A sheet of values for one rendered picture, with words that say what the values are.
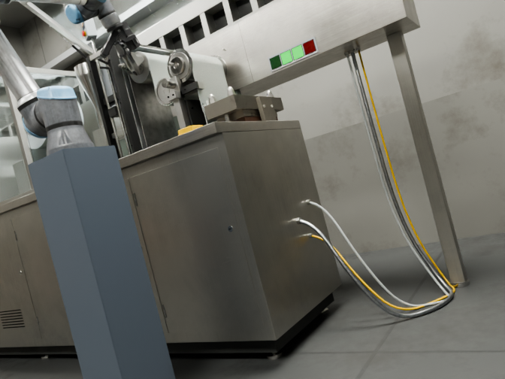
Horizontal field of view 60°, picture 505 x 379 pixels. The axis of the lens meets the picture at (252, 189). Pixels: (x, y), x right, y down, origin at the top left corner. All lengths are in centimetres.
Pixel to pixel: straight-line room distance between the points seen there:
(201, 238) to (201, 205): 13
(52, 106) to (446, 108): 231
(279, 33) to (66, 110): 106
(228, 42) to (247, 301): 128
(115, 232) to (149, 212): 39
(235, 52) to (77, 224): 123
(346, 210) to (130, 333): 213
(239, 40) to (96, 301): 140
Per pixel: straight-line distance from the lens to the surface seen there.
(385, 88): 316
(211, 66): 213
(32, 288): 270
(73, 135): 153
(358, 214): 325
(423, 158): 206
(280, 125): 194
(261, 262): 161
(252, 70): 221
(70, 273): 153
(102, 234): 146
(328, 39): 204
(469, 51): 308
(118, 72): 217
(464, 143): 304
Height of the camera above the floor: 63
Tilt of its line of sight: level
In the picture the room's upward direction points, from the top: 15 degrees counter-clockwise
